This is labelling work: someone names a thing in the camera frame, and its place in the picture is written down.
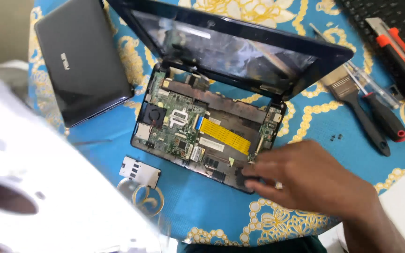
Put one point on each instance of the person's right hand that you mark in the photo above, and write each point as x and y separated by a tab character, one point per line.
311	179

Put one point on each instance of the person's right fingers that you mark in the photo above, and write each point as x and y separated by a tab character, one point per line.
260	175

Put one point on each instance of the blue yellow floral tablecloth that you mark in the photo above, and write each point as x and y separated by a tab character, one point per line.
202	210

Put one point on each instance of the small silver cover plate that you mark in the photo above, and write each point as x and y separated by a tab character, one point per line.
140	171

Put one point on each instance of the black cooling fan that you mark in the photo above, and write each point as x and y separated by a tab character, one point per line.
154	115

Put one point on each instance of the opened black netbook with motherboard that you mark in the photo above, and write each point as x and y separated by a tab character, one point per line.
223	56

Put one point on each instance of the orange black utility knife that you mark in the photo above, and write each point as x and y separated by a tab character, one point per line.
399	59

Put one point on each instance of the white plastic cover panel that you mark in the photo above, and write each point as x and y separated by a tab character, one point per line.
65	196

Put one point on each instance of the black keyboard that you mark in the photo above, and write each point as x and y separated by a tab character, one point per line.
392	14

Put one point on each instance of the closed black laptop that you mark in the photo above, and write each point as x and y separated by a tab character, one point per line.
83	63

